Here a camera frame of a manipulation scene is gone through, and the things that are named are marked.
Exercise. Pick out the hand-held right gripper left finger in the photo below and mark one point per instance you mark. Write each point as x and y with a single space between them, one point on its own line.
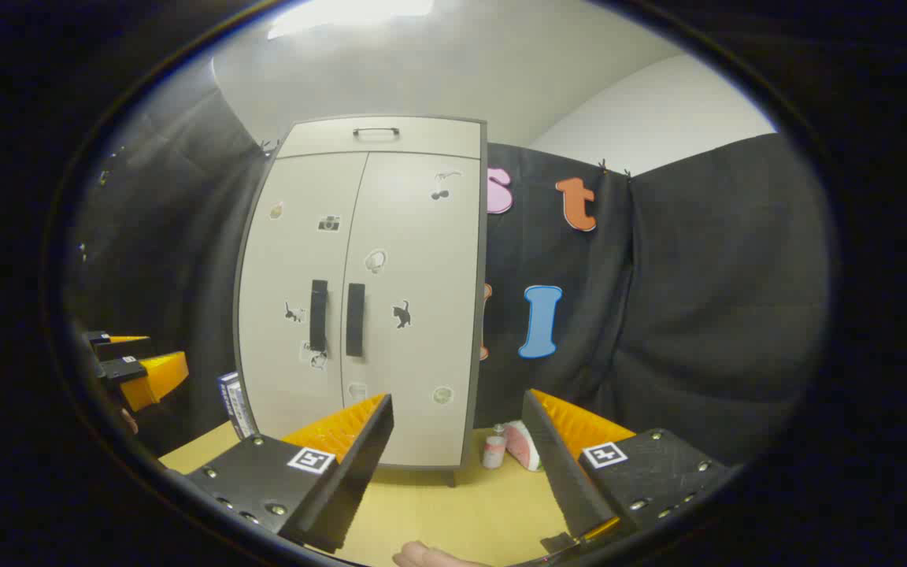
359 465

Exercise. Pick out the camera sticker shoe cabinet door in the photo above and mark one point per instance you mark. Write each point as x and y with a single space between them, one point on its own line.
288 260

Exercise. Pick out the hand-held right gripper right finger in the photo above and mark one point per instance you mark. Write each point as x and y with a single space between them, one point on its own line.
560 465

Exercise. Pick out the blue and white box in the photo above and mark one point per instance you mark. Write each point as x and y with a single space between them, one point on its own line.
239 405

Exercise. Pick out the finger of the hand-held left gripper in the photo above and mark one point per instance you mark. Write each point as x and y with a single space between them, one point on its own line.
156 376
119 341

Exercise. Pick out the watermelon slice toy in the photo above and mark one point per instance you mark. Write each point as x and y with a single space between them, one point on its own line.
524 447

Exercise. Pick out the beige cabinet drawer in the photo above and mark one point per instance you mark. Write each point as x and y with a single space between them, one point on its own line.
438 138

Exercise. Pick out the small pink bottle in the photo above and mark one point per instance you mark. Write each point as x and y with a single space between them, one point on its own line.
494 450

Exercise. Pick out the cherry sticker shoe cabinet door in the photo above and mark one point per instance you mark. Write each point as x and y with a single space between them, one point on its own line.
422 260

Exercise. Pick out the black backdrop cloth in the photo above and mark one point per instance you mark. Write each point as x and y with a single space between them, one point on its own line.
697 315

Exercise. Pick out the grey double-door shoe cabinet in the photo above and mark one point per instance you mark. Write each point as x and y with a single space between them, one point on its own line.
482 315

